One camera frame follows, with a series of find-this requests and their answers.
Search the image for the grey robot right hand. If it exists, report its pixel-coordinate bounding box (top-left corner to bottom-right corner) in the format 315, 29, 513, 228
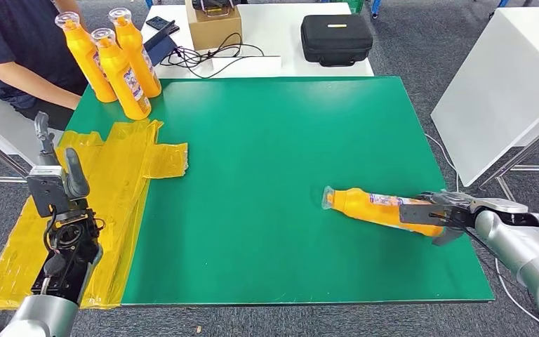
418, 190, 479, 249

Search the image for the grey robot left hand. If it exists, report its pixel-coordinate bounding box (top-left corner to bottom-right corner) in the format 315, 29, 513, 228
33, 111, 91, 201

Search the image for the orange detergent bottle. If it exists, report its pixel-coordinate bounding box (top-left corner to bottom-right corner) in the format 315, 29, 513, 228
321, 185, 447, 239
108, 8, 163, 99
91, 27, 152, 121
54, 11, 119, 104

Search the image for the yellow plastic sheet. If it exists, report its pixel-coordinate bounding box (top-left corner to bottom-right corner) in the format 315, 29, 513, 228
0, 119, 189, 311

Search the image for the white bench with metal legs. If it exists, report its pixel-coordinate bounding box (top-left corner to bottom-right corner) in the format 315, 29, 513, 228
0, 65, 65, 180

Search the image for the white table with metal legs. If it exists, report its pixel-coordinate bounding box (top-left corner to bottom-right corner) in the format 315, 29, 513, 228
430, 6, 539, 322

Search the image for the person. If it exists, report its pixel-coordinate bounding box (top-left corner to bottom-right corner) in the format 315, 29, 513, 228
0, 0, 89, 131

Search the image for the black smartphone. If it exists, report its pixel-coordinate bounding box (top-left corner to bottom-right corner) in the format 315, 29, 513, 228
145, 15, 180, 34

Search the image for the green table mat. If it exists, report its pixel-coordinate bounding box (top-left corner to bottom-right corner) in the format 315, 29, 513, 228
64, 75, 496, 308

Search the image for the black carrying case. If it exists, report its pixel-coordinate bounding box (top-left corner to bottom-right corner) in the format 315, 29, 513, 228
300, 13, 374, 67

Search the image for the cardboard box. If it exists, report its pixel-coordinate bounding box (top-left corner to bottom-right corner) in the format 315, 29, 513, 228
185, 0, 243, 51

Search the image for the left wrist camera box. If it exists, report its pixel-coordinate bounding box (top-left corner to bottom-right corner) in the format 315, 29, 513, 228
27, 165, 70, 218

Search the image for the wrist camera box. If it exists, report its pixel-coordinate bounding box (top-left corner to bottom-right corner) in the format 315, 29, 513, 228
27, 165, 70, 218
399, 204, 459, 230

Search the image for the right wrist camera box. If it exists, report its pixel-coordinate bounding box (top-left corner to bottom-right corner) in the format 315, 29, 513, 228
399, 204, 459, 230

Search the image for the white floor cable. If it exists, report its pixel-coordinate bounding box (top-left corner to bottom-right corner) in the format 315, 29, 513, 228
425, 133, 539, 326

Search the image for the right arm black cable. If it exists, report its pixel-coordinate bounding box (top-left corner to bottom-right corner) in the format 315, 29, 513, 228
430, 213, 498, 261

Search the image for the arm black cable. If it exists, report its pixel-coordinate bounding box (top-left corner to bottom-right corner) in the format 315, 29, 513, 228
41, 209, 59, 254
430, 213, 498, 261

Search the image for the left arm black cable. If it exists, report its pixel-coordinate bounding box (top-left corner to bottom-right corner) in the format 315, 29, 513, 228
41, 209, 59, 254

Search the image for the black cable bundle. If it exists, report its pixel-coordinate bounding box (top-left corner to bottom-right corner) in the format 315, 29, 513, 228
160, 32, 266, 79

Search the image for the black device with handle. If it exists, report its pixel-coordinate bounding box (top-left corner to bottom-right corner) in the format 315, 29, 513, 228
191, 0, 236, 17

